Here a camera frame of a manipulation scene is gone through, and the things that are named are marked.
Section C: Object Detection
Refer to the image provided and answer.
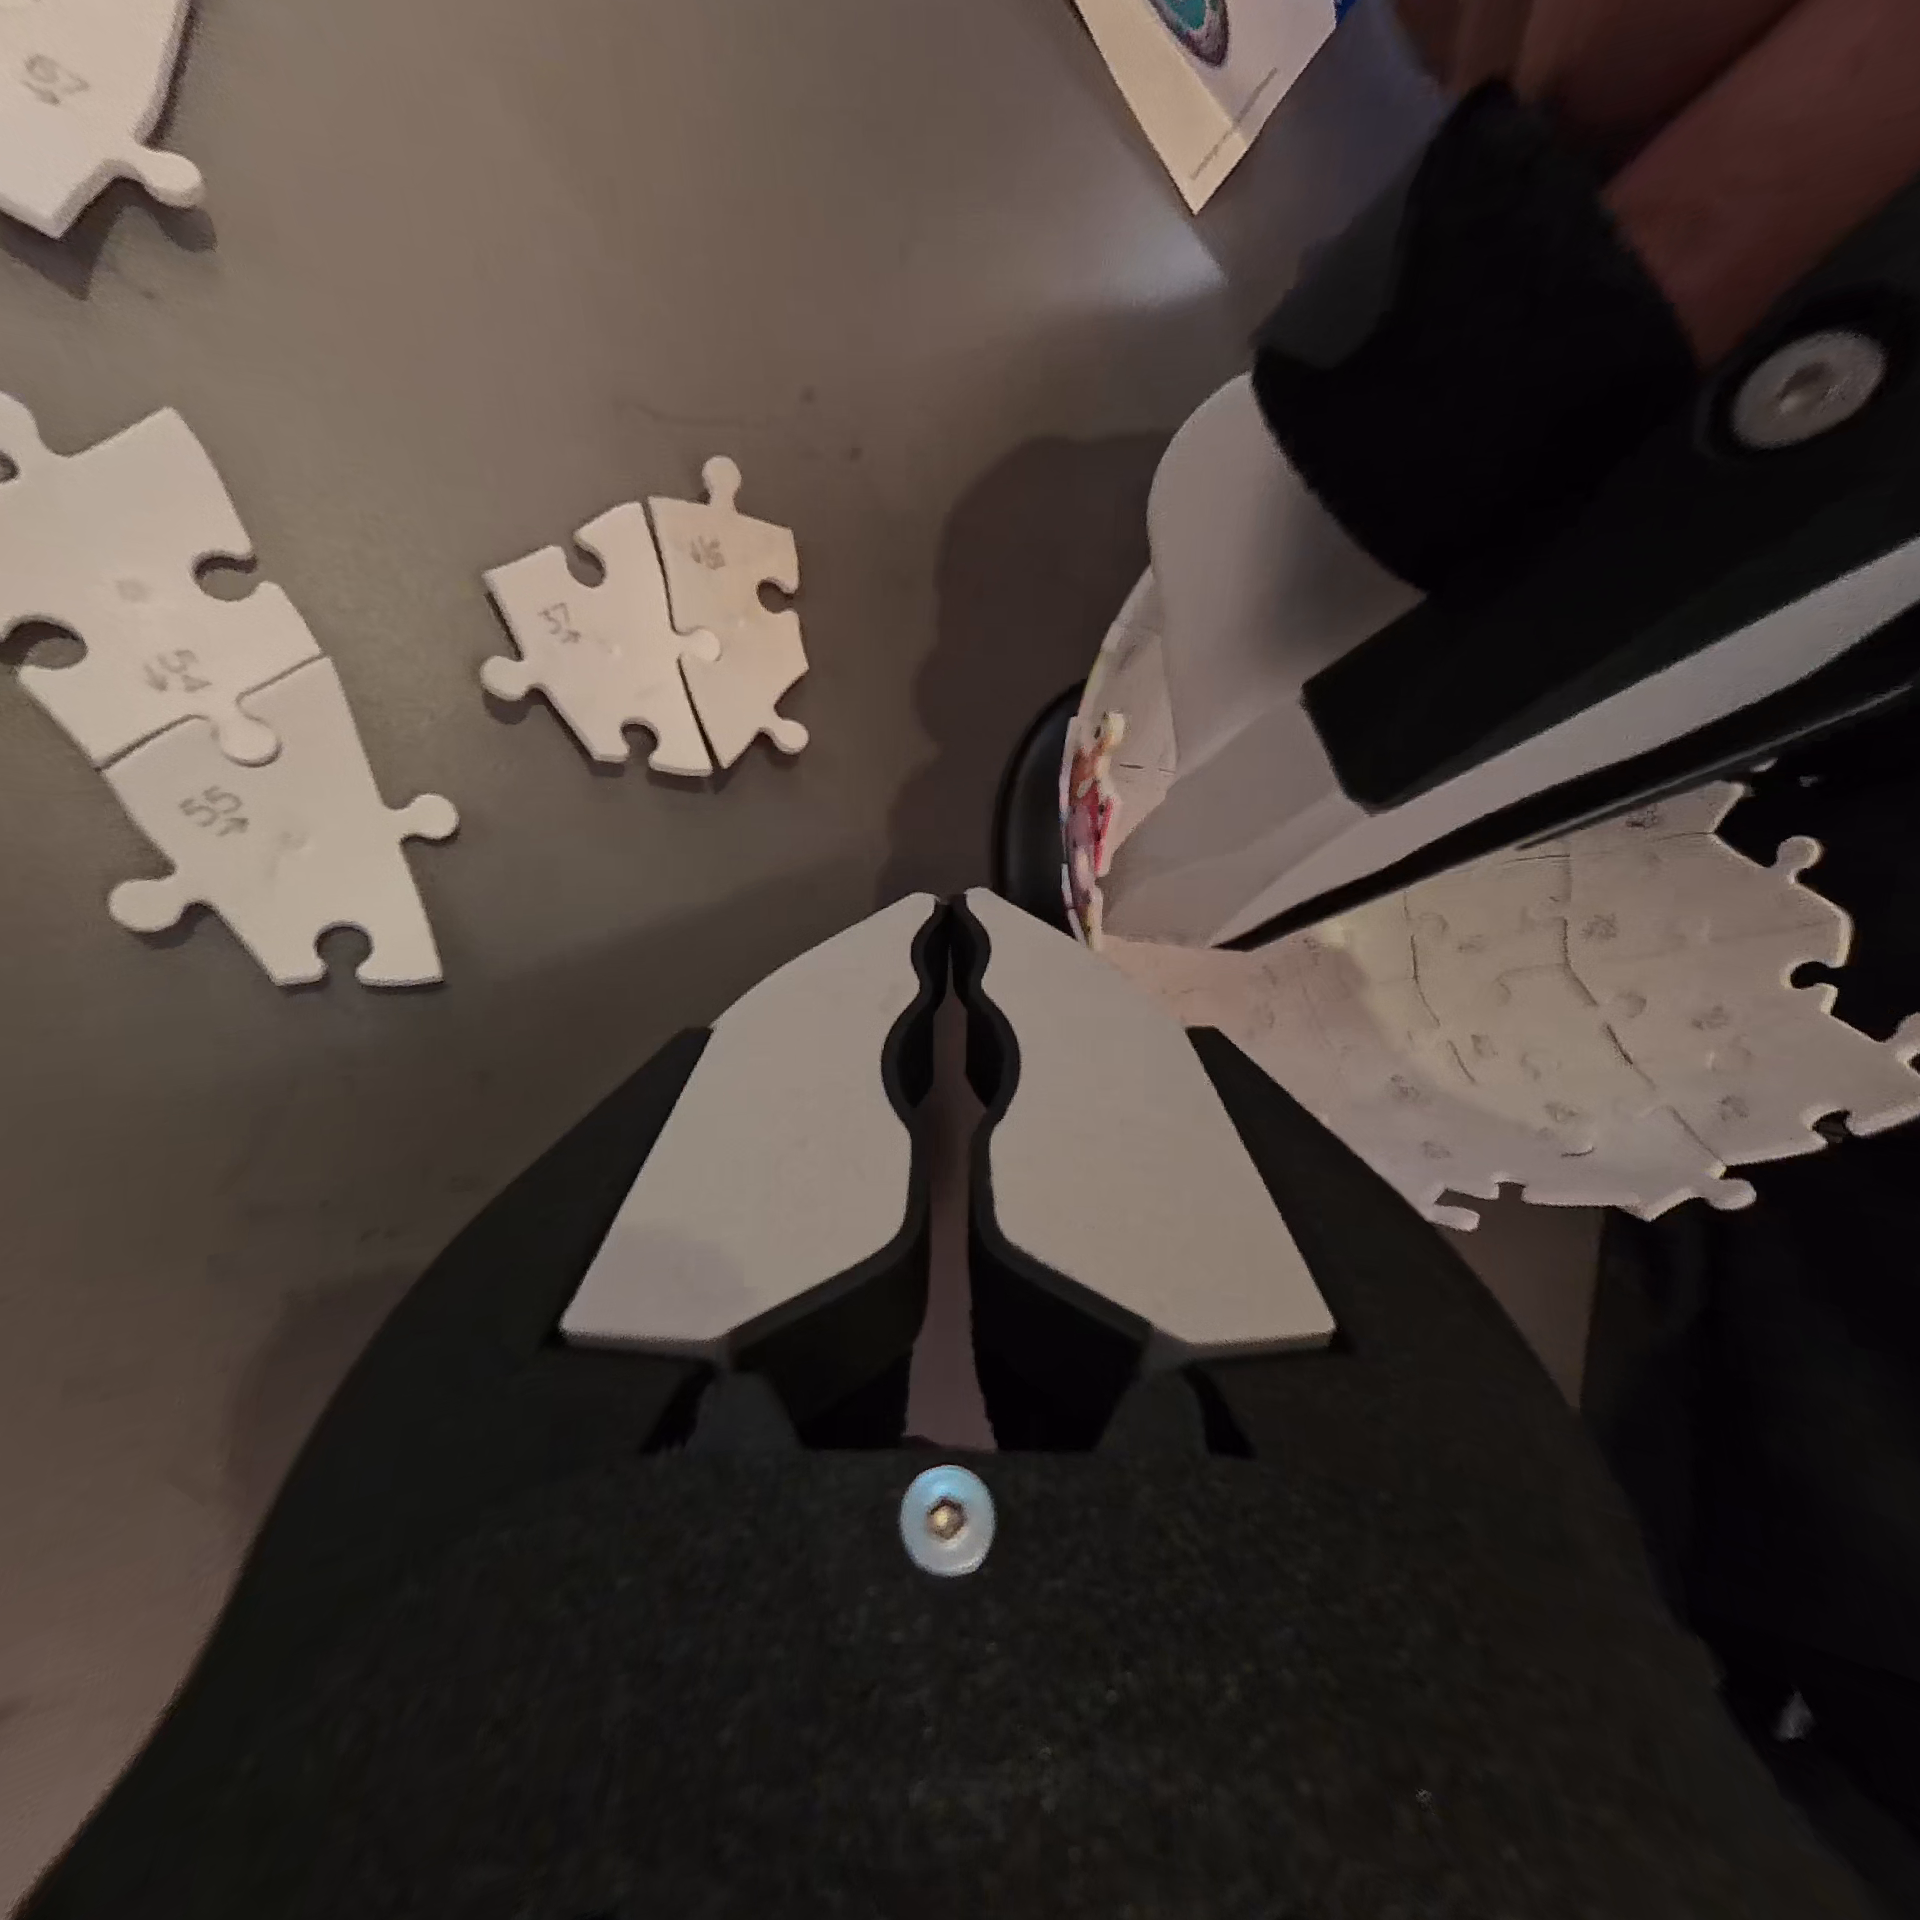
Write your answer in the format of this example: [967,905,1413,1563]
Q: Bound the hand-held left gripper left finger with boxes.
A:
[554,891,951,1453]

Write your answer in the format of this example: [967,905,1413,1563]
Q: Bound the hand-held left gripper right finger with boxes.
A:
[951,884,1338,1453]

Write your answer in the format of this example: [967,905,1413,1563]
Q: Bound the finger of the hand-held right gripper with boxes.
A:
[1207,702,1820,953]

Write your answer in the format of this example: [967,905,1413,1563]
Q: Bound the partly built white puzzle ball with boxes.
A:
[1055,615,1920,1231]

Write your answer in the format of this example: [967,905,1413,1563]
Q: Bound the white puzzle pieces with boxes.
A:
[0,0,810,992]

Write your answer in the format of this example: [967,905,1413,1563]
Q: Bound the person's right hand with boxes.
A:
[1394,0,1920,359]

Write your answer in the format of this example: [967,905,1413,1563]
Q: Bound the printed paper sheet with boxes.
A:
[1072,0,1344,214]

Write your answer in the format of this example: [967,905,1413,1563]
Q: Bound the black ball stand ring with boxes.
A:
[990,680,1103,947]

